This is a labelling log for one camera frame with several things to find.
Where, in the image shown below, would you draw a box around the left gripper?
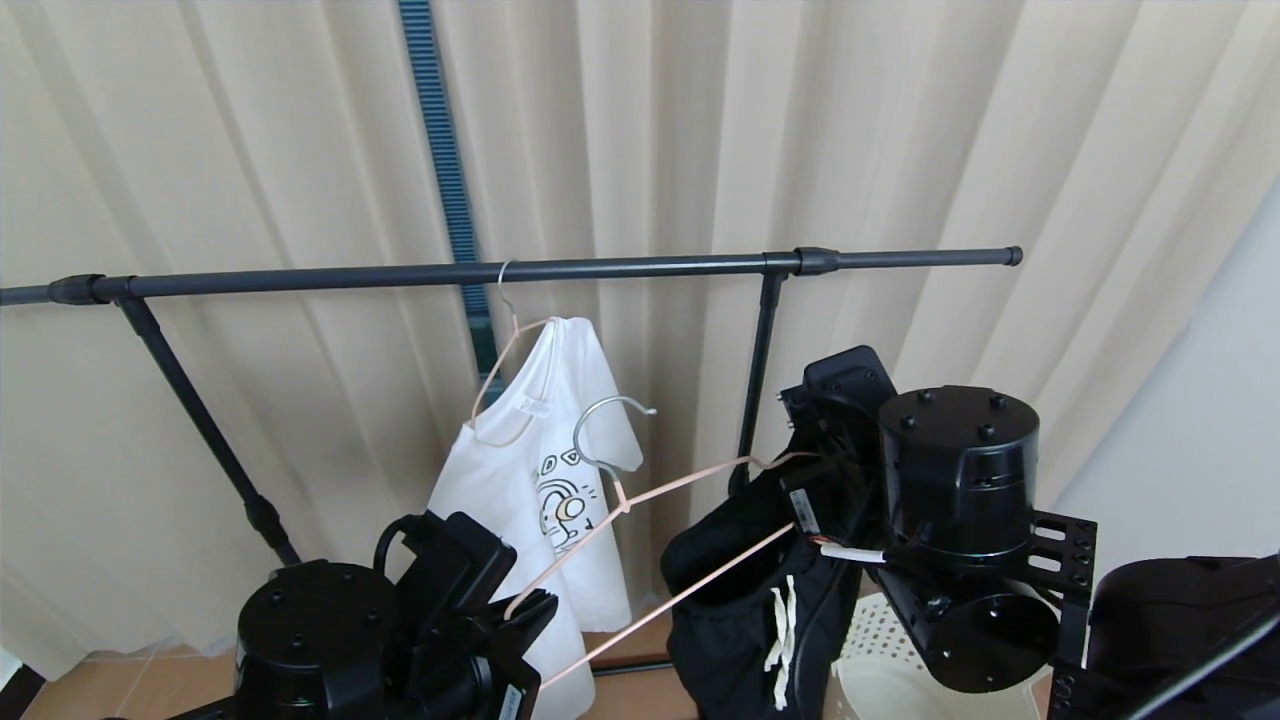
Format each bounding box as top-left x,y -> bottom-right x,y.
394,598 -> 548,720

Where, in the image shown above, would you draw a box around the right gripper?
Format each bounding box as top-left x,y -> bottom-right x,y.
781,418 -> 893,558

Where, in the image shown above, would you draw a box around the black drawstring shorts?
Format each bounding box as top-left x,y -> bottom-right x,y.
659,438 -> 883,717

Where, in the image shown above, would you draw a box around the white printed t-shirt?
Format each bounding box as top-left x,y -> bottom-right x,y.
427,316 -> 645,720

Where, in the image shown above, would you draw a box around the pink clothes hanger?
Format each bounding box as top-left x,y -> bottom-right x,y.
502,395 -> 824,693
467,258 -> 557,449

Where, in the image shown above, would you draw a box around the white laundry basket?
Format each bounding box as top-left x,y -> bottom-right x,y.
828,591 -> 1053,720

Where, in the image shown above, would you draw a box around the black clothes rack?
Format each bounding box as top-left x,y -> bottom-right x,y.
0,245 -> 1024,678

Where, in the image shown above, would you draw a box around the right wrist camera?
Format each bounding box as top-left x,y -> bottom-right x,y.
779,344 -> 899,437

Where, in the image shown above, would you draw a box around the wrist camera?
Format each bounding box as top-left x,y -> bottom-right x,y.
398,510 -> 518,626
779,344 -> 899,437

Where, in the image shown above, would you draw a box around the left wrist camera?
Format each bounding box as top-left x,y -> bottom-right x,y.
398,510 -> 518,626

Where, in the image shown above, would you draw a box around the black cable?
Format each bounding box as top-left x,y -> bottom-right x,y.
373,514 -> 423,578

